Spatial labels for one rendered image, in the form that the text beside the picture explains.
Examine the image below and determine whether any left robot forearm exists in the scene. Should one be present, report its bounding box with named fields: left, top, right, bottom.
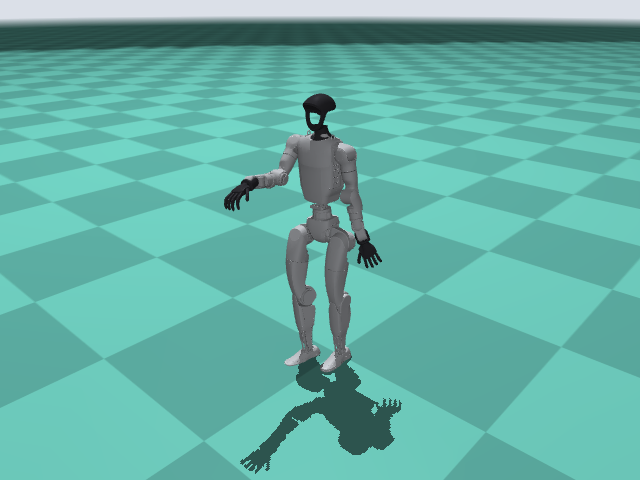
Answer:
left=347, top=190, right=368, bottom=241

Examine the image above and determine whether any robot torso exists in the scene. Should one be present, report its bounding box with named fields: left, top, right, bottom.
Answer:
left=297, top=130, right=344, bottom=243

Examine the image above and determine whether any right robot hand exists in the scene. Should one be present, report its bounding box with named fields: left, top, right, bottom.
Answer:
left=224, top=178, right=259, bottom=211

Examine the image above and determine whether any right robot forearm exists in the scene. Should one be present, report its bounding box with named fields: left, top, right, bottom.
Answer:
left=244, top=171, right=277, bottom=189

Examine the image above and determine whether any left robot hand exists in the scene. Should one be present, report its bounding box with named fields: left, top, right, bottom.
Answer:
left=354, top=229, right=382, bottom=268

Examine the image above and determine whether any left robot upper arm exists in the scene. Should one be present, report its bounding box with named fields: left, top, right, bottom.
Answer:
left=333, top=142, right=359, bottom=205

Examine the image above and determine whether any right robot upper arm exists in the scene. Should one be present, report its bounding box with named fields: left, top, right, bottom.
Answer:
left=271, top=134, right=304, bottom=186

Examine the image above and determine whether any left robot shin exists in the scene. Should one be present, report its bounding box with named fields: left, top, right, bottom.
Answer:
left=329, top=294, right=351, bottom=355

